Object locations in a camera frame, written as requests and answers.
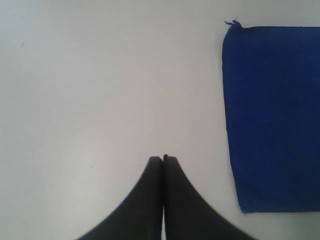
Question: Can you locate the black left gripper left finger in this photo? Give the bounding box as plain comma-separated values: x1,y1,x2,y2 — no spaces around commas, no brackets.
80,156,163,240

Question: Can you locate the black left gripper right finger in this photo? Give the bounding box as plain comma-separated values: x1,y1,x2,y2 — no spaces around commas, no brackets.
163,155,253,240

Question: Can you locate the blue towel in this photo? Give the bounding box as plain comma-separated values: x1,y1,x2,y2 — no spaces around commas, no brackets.
222,21,320,213

